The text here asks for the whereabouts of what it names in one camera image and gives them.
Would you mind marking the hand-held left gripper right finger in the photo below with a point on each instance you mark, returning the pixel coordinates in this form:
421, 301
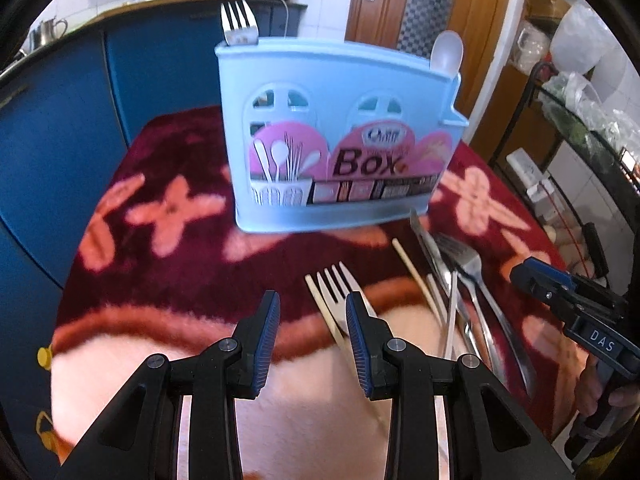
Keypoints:
356, 345

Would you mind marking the clear plastic bag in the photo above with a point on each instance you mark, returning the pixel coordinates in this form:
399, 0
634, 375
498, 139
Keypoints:
600, 115

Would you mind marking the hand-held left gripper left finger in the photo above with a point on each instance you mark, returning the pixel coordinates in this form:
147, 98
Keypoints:
267, 340

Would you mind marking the cardboard box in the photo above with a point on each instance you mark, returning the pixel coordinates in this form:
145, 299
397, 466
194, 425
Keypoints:
547, 5

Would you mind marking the red floral printed blanket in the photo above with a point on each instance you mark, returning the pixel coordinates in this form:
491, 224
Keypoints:
165, 280

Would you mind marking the person's right hand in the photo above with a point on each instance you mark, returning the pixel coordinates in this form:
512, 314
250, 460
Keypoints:
587, 385

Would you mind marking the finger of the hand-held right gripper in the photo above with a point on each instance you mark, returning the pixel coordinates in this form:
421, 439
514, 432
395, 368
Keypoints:
530, 285
545, 267

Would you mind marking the clear pitcher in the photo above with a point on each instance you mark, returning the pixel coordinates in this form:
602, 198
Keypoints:
532, 47

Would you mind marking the metal kettle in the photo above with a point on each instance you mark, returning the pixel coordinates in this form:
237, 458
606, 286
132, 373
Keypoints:
47, 30

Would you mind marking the white plastic spoon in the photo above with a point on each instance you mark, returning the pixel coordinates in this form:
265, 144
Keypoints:
446, 52

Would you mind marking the light blue utensil holder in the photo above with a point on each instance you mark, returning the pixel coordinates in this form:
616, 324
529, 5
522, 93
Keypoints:
320, 90

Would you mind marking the white power strip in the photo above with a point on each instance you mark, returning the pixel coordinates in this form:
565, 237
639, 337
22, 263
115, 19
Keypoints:
527, 175

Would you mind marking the white plastic bag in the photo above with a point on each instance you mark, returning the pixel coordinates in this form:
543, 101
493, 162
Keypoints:
590, 35

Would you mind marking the wooden door with glass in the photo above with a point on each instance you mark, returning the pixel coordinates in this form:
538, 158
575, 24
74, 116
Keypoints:
380, 20

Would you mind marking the white plastic fork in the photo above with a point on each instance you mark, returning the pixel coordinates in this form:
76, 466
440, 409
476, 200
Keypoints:
340, 285

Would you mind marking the blue lower kitchen cabinets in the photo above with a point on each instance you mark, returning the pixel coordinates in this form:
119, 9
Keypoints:
50, 160

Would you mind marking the metal table knife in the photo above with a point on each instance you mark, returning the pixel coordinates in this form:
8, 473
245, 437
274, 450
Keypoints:
425, 250

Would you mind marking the wooden chopstick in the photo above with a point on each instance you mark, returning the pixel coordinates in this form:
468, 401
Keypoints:
412, 270
325, 310

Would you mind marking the black metal rack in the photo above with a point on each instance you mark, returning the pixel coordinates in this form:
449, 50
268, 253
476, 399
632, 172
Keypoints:
530, 90

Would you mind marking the yellow plastic clip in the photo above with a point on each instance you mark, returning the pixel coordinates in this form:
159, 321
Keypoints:
44, 422
45, 358

